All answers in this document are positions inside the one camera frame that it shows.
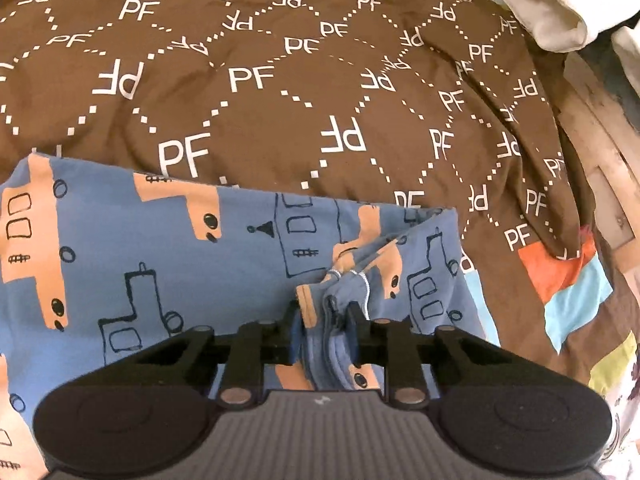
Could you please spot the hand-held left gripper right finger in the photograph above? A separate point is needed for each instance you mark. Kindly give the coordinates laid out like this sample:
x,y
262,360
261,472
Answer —
x,y
353,332

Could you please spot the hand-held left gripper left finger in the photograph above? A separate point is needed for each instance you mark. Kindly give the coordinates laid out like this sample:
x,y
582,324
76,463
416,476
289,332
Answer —
x,y
295,330

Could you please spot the blue pants with bus print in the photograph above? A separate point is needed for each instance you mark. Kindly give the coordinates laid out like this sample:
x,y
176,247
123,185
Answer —
x,y
150,260

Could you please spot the brown patterned blanket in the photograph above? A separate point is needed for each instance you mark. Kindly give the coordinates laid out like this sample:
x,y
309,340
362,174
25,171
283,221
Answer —
x,y
280,85

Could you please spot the white floral cloth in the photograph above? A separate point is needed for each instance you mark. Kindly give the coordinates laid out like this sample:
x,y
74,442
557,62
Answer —
x,y
622,425

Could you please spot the cream white hanging garment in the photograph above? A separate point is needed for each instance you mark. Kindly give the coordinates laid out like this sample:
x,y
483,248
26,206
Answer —
x,y
545,5

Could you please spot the wooden bed frame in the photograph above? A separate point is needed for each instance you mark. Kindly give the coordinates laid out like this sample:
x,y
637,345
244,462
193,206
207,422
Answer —
x,y
600,135

